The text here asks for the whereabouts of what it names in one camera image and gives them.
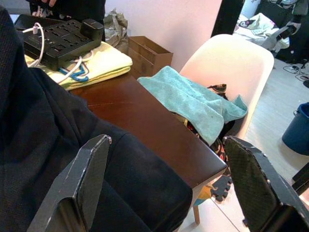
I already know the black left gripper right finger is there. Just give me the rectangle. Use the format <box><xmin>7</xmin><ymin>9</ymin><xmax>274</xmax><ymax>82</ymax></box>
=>
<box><xmin>222</xmin><ymin>135</ymin><xmax>309</xmax><ymax>232</ymax></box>

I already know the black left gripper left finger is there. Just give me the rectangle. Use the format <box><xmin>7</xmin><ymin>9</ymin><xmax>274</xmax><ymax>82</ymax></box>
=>
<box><xmin>26</xmin><ymin>134</ymin><xmax>113</xmax><ymax>232</ymax></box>

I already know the black polo shirt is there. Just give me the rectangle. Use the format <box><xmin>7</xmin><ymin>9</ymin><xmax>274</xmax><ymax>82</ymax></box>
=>
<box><xmin>0</xmin><ymin>4</ymin><xmax>194</xmax><ymax>232</ymax></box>

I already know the black foam puzzle mat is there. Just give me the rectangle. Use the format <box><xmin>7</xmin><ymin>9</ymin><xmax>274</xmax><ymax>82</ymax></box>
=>
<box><xmin>211</xmin><ymin>175</ymin><xmax>234</xmax><ymax>203</ymax></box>

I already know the black orange patterned fabric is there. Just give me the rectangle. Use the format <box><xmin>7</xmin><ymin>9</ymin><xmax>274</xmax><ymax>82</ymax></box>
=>
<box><xmin>172</xmin><ymin>83</ymin><xmax>237</xmax><ymax>165</ymax></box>

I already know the blue bucket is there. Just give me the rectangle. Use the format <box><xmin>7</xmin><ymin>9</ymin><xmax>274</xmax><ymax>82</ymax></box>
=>
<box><xmin>281</xmin><ymin>101</ymin><xmax>309</xmax><ymax>157</ymax></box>

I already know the teal towel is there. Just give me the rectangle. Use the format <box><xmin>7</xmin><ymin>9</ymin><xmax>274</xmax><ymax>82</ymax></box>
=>
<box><xmin>137</xmin><ymin>65</ymin><xmax>249</xmax><ymax>145</ymax></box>

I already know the pale yellow folded cloth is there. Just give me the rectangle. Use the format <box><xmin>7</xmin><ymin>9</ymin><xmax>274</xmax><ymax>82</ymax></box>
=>
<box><xmin>24</xmin><ymin>41</ymin><xmax>133</xmax><ymax>91</ymax></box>

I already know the white plastic chair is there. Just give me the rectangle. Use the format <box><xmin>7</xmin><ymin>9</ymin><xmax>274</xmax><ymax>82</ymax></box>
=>
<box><xmin>180</xmin><ymin>33</ymin><xmax>275</xmax><ymax>225</ymax></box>

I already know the black power strip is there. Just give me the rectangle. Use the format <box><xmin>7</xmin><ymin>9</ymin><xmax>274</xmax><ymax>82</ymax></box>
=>
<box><xmin>14</xmin><ymin>14</ymin><xmax>105</xmax><ymax>71</ymax></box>

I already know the brown cardboard box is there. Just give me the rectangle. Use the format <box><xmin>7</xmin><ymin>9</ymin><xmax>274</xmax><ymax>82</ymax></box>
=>
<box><xmin>127</xmin><ymin>36</ymin><xmax>174</xmax><ymax>79</ymax></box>

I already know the black charger adapter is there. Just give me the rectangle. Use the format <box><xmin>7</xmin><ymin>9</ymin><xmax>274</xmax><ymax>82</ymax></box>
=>
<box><xmin>80</xmin><ymin>18</ymin><xmax>105</xmax><ymax>41</ymax></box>

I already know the white printed bedding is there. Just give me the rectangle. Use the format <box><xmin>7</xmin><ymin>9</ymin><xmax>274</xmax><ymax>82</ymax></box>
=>
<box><xmin>233</xmin><ymin>12</ymin><xmax>290</xmax><ymax>53</ymax></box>

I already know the crumpled brown paper bag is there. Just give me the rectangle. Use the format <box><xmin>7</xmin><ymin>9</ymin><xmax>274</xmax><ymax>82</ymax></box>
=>
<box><xmin>103</xmin><ymin>8</ymin><xmax>130</xmax><ymax>55</ymax></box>

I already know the black beam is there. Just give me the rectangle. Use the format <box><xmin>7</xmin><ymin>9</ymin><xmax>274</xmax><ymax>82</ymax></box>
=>
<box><xmin>211</xmin><ymin>0</ymin><xmax>246</xmax><ymax>38</ymax></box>

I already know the person in black shirt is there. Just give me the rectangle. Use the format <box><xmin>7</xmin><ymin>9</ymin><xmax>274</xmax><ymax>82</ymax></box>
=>
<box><xmin>25</xmin><ymin>0</ymin><xmax>107</xmax><ymax>22</ymax></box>

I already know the black floor cable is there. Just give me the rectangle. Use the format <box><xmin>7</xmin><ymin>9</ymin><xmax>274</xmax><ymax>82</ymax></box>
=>
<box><xmin>282</xmin><ymin>62</ymin><xmax>309</xmax><ymax>83</ymax></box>

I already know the white cable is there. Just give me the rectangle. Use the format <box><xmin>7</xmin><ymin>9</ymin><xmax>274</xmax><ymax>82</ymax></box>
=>
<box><xmin>22</xmin><ymin>22</ymin><xmax>95</xmax><ymax>84</ymax></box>

